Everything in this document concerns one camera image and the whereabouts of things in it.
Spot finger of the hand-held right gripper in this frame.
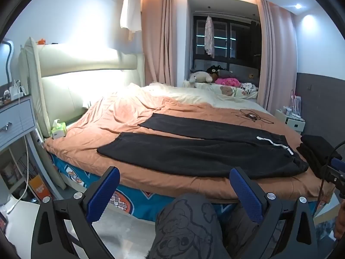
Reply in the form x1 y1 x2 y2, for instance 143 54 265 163
323 167 345 193
327 146 345 171

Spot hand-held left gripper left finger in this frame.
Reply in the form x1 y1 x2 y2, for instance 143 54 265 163
31 166 121 259

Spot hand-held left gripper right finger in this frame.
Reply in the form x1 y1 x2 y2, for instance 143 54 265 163
229 166 318 259

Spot black pants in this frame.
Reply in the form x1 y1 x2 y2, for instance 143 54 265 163
97 112 310 180

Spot person's right hand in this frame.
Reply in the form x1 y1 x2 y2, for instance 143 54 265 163
334 203 345 241

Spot folded black clothes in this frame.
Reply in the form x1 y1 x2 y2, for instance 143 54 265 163
296 134 343 179

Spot blue printed bed sheet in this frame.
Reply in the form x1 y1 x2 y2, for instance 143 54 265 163
49 152 324 223

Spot white nightstand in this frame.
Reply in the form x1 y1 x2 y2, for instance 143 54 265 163
275 108 306 133

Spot orange box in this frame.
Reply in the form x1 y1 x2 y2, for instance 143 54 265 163
28 175 52 201

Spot operator's grey printed knee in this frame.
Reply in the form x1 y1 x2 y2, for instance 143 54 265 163
149 193 259 259

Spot green tissue box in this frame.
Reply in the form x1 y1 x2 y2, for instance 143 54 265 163
51 119 67 140

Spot orange blanket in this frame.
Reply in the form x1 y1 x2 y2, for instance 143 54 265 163
44 95 335 203

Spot bear printed cream pillow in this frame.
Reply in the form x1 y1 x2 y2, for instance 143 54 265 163
194 82 259 99

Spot black spotted white cloth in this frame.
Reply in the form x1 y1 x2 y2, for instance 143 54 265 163
240 82 258 93

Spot pink plush toy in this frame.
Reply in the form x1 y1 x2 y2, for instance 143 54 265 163
215 78 240 87

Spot cream bed sheet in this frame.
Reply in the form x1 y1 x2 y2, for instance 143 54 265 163
127 82 270 114

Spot white dresser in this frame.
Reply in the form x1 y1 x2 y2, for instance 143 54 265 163
0 93 37 152

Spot pink curtain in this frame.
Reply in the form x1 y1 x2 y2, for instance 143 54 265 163
141 0 189 88
256 0 297 114

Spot beige plush toy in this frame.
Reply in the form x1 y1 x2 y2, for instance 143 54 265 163
189 71 213 88

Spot black plush toy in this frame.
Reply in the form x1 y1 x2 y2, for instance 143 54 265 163
206 65 229 83

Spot white charger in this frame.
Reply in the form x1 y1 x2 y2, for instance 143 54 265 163
9 79 29 98

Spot hanging floral garment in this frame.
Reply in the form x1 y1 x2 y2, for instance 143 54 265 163
204 16 215 58

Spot white framed mirror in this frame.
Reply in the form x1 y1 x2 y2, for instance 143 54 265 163
0 39 15 87

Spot hanging white garment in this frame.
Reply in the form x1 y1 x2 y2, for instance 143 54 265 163
120 0 142 42

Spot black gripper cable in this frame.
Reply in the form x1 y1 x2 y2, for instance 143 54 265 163
320 143 341 208

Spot thin black cable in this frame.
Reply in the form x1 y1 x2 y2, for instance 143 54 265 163
235 109 274 125

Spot white charging cable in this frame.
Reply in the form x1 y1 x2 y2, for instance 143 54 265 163
5 133 29 213

